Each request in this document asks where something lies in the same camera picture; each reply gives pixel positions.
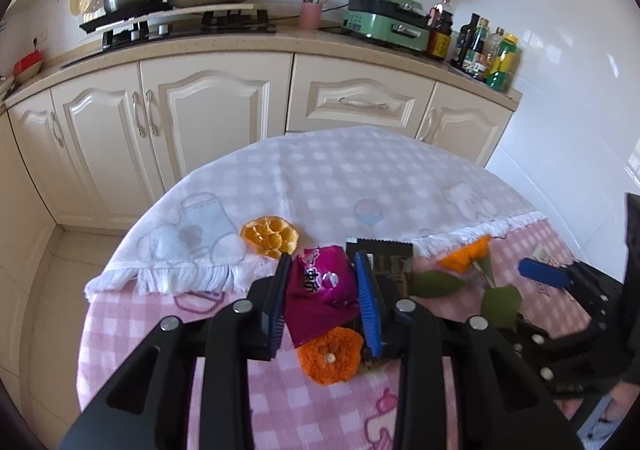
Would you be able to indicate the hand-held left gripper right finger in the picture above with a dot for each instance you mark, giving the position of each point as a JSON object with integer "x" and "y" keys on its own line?
{"x": 367, "y": 305}

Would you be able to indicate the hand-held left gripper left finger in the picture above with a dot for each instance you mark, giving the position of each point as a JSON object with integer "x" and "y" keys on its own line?
{"x": 276, "y": 330}

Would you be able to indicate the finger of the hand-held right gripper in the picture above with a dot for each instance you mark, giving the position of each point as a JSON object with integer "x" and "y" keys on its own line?
{"x": 550, "y": 350}
{"x": 540, "y": 270}

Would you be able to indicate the magenta snack packet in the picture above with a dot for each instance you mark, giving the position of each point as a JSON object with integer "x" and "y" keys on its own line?
{"x": 320, "y": 290}

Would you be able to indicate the orange flower with green leaves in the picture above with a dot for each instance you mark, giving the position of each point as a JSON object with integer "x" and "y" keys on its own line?
{"x": 465, "y": 255}

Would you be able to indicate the black snack packet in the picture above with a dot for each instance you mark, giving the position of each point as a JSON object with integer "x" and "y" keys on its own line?
{"x": 395, "y": 270}

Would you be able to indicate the orange artificial flower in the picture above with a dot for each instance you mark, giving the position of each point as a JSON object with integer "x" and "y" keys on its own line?
{"x": 325, "y": 365}

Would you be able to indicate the blue grey cloth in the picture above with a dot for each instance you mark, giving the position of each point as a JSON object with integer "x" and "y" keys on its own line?
{"x": 595, "y": 415}

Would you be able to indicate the yellow lotus-shaped ornament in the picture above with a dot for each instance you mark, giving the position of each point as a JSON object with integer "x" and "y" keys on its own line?
{"x": 270, "y": 236}

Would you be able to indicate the white checked fringed towel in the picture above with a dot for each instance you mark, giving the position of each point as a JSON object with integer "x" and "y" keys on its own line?
{"x": 325, "y": 180}

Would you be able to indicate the green bottle yellow cap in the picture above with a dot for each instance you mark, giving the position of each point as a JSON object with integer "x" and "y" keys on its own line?
{"x": 505, "y": 64}

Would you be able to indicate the dark bottle white label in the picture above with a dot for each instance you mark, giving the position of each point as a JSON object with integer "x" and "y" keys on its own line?
{"x": 479, "y": 54}

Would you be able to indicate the clear cooking oil bottle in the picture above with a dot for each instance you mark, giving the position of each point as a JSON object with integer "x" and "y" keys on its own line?
{"x": 495, "y": 49}

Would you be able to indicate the row of cream base cabinets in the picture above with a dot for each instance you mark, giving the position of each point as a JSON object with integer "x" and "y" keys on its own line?
{"x": 215, "y": 104}

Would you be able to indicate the dark green glass bottle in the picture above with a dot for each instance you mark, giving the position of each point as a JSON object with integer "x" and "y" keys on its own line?
{"x": 465, "y": 44}

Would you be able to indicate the dark sauce bottle yellow label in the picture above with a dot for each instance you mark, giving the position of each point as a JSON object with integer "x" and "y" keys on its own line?
{"x": 440, "y": 44}

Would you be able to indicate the green electric grill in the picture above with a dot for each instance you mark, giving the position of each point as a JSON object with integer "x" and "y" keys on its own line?
{"x": 385, "y": 24}

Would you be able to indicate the pink utensil holder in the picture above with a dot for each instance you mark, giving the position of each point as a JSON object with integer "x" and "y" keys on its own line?
{"x": 310, "y": 14}

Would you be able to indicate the black glass gas stove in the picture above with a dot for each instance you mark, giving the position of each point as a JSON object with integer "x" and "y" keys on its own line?
{"x": 225, "y": 24}

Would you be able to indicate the red plastic container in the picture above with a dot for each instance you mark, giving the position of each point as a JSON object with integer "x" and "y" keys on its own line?
{"x": 29, "y": 60}

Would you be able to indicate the white wall socket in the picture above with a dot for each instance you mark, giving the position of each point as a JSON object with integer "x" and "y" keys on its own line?
{"x": 40, "y": 40}

